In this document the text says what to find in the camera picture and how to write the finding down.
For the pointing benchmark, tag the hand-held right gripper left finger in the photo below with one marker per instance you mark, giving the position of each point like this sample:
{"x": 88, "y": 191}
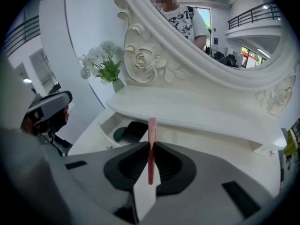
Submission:
{"x": 93, "y": 172}

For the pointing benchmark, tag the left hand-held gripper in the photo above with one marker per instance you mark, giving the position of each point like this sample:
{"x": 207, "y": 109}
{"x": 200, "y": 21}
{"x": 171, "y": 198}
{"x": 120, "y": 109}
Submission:
{"x": 50, "y": 131}

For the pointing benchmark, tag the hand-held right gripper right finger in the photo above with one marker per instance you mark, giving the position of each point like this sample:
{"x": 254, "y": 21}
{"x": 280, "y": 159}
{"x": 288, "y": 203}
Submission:
{"x": 206, "y": 172}

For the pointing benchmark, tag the white vanity table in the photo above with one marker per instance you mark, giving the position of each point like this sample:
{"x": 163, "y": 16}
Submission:
{"x": 234, "y": 165}

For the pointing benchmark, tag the green round item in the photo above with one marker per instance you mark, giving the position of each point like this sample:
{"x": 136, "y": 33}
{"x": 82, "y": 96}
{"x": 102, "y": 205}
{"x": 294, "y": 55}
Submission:
{"x": 119, "y": 133}

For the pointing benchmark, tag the small white drawer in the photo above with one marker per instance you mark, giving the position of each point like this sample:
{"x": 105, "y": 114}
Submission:
{"x": 109, "y": 126}
{"x": 262, "y": 150}

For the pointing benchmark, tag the small black box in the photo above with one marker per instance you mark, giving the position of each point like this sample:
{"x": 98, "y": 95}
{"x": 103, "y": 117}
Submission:
{"x": 136, "y": 131}

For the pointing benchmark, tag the pink plastic tube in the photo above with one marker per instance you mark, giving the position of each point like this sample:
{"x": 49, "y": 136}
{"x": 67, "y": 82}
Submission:
{"x": 152, "y": 130}

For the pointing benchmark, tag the pale green vase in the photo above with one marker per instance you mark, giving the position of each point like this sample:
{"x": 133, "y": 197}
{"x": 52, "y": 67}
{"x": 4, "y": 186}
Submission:
{"x": 117, "y": 85}

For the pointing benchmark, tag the white artificial flowers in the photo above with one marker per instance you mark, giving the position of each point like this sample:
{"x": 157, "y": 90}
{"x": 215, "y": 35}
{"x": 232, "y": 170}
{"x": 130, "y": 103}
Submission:
{"x": 100, "y": 55}

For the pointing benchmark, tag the black metal railing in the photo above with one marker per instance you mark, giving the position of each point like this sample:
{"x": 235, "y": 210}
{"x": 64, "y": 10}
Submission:
{"x": 21, "y": 34}

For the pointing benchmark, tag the yellow-green round table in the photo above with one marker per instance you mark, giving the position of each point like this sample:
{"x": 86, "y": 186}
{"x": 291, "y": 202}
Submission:
{"x": 291, "y": 142}

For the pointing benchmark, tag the ornate white vanity mirror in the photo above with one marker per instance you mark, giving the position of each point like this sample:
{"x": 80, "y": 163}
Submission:
{"x": 164, "y": 62}

